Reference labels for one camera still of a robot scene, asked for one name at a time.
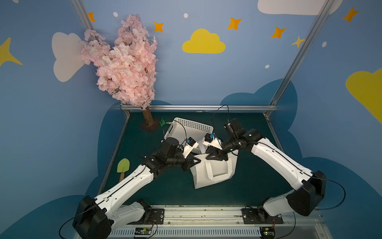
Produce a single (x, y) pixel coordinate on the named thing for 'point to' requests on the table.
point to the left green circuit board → (143, 231)
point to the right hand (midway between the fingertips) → (209, 152)
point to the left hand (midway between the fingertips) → (200, 158)
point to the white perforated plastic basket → (181, 129)
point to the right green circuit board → (267, 232)
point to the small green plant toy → (162, 122)
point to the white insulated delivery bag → (208, 172)
